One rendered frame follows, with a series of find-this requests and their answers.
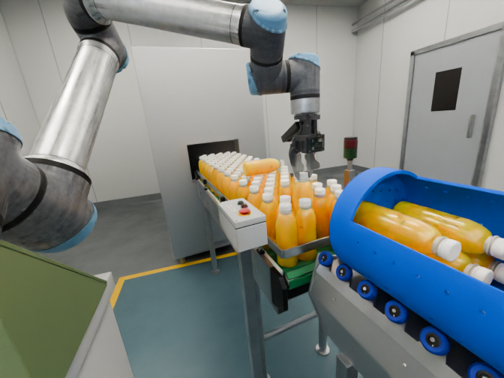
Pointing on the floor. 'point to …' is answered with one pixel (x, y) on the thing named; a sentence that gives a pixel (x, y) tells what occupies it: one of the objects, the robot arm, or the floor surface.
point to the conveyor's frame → (268, 271)
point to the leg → (343, 370)
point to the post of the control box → (250, 312)
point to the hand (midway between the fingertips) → (302, 175)
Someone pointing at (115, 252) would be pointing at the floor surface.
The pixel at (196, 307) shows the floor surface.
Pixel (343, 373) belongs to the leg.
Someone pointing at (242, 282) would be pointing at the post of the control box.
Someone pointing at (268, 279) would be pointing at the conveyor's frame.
